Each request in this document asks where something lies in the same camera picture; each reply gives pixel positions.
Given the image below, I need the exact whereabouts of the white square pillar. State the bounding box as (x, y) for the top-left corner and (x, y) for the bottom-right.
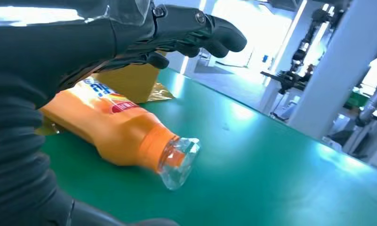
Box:
(287, 0), (377, 140)

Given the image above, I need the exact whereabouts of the black robot on stand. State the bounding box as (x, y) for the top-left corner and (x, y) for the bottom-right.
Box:
(260, 6), (332, 95)

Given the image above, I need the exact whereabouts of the brown cardboard box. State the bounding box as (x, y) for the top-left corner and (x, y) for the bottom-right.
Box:
(90, 51), (168, 105)

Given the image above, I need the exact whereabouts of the green crate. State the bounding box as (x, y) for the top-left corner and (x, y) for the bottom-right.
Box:
(344, 90), (370, 109)

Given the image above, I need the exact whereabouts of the orange bottle with clear cap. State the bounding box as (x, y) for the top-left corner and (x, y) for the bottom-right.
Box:
(39, 76), (201, 191)

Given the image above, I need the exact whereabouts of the left arm ribbed grey sleeve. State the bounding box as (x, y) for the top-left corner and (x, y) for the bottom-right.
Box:
(0, 92), (74, 226)

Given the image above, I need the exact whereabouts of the silver duct pipe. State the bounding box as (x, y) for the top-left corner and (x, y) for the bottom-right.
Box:
(356, 75), (377, 127)

